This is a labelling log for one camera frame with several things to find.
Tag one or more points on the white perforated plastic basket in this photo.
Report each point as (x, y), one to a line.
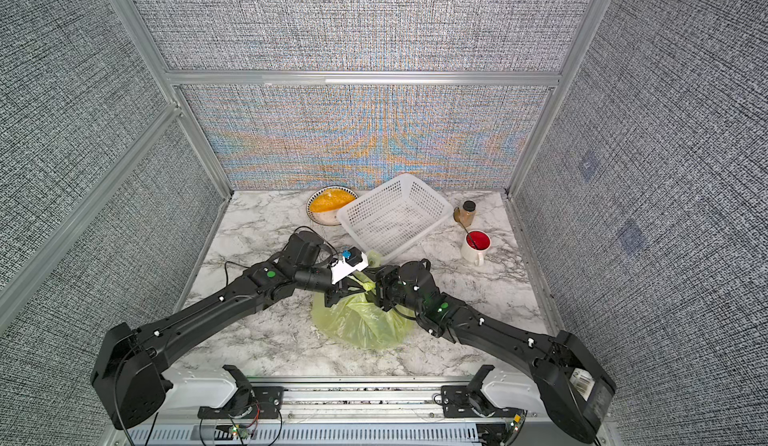
(394, 217)

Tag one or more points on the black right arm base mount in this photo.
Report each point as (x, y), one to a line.
(468, 401)

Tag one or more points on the iridescent metal spoon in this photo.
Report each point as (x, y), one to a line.
(459, 219)

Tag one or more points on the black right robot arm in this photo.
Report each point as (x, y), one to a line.
(575, 389)

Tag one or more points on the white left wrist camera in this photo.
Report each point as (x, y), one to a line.
(348, 262)

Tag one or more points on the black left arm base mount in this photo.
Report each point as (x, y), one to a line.
(245, 401)

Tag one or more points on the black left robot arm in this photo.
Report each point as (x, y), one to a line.
(128, 372)

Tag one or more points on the spice jar black lid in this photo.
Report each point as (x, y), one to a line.
(468, 209)

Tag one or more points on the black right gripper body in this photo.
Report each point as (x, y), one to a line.
(390, 292)

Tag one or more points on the bowl with orange food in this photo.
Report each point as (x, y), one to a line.
(323, 206)

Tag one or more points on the white mug red inside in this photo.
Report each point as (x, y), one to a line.
(476, 256)

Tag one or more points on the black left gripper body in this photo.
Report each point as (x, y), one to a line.
(336, 292)

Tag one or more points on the yellow-green avocado plastic bag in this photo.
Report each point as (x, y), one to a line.
(357, 321)

